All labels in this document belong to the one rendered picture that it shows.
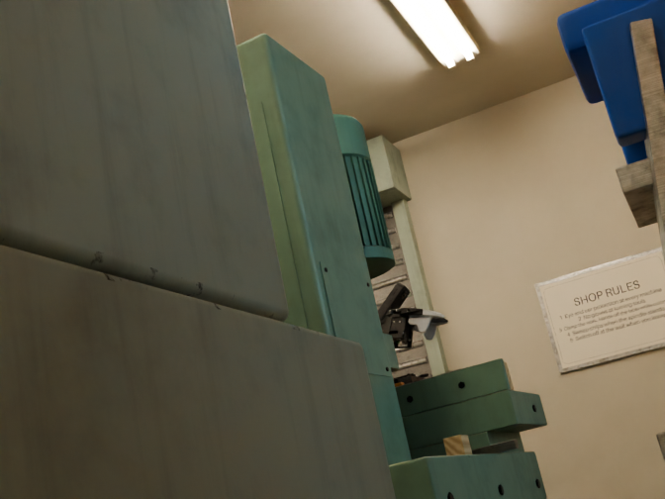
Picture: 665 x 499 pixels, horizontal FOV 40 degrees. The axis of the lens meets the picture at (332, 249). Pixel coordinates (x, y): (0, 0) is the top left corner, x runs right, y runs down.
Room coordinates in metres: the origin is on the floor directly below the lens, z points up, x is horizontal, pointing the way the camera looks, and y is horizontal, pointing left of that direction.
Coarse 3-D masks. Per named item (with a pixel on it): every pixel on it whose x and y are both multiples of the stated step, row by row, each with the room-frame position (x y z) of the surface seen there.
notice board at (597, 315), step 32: (640, 256) 4.35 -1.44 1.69; (544, 288) 4.51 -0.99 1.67; (576, 288) 4.46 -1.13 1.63; (608, 288) 4.41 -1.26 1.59; (640, 288) 4.36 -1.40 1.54; (544, 320) 4.53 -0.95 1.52; (576, 320) 4.48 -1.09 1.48; (608, 320) 4.43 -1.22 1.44; (640, 320) 4.38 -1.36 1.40; (576, 352) 4.49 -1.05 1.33; (608, 352) 4.44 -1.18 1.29; (640, 352) 4.40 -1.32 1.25
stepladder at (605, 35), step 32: (608, 0) 0.80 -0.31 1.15; (640, 0) 0.79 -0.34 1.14; (576, 32) 0.81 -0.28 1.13; (608, 32) 0.79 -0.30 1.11; (640, 32) 0.77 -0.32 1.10; (576, 64) 0.85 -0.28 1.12; (608, 64) 0.79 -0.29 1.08; (640, 64) 0.77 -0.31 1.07; (608, 96) 0.80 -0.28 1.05; (640, 96) 0.79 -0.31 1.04; (640, 128) 0.79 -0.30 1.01; (640, 160) 0.81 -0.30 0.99; (640, 192) 0.83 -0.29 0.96; (640, 224) 0.94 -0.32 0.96
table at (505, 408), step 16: (480, 400) 1.62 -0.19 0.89; (496, 400) 1.61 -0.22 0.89; (512, 400) 1.60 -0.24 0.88; (528, 400) 1.70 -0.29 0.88; (416, 416) 1.67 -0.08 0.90; (432, 416) 1.66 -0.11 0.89; (448, 416) 1.64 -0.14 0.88; (464, 416) 1.63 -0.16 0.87; (480, 416) 1.62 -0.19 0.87; (496, 416) 1.61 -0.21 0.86; (512, 416) 1.60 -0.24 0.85; (528, 416) 1.68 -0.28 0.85; (544, 416) 1.78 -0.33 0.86; (416, 432) 1.67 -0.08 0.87; (432, 432) 1.66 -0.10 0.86; (448, 432) 1.65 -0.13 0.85; (464, 432) 1.64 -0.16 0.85; (480, 432) 1.63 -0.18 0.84; (512, 432) 1.77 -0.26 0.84; (416, 448) 1.67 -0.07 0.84
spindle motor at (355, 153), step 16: (336, 128) 1.66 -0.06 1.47; (352, 128) 1.68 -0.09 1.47; (352, 144) 1.67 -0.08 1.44; (352, 160) 1.67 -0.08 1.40; (368, 160) 1.71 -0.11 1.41; (352, 176) 1.67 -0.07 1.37; (368, 176) 1.69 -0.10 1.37; (352, 192) 1.66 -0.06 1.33; (368, 192) 1.69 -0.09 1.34; (368, 208) 1.68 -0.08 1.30; (368, 224) 1.67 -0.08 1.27; (384, 224) 1.72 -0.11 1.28; (368, 240) 1.67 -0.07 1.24; (384, 240) 1.71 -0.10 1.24; (368, 256) 1.66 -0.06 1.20; (384, 256) 1.68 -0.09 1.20; (384, 272) 1.78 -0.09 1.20
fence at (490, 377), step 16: (464, 368) 1.63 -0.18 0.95; (480, 368) 1.61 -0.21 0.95; (496, 368) 1.60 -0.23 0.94; (416, 384) 1.66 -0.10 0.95; (432, 384) 1.65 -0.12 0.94; (448, 384) 1.64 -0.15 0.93; (464, 384) 1.63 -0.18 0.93; (480, 384) 1.62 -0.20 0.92; (496, 384) 1.61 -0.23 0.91; (400, 400) 1.68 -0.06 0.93; (416, 400) 1.67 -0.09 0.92; (432, 400) 1.65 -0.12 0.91; (448, 400) 1.64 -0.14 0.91; (464, 400) 1.63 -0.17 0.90
